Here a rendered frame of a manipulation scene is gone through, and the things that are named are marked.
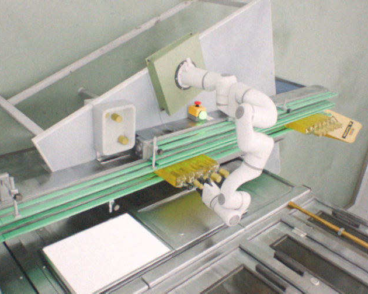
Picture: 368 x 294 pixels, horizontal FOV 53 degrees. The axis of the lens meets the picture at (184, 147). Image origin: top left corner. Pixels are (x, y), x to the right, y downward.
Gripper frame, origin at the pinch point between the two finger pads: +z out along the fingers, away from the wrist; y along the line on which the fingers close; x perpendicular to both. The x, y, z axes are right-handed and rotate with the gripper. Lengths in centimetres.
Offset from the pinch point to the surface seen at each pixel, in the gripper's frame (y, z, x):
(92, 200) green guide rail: -3.5, 10.4, 48.8
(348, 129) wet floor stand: -72, 148, -301
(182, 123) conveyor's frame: 15.3, 37.4, -8.0
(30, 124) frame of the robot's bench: 21, 46, 68
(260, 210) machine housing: -12.9, -13.6, -27.9
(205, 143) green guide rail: 5.8, 28.6, -18.4
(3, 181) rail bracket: 16, 6, 82
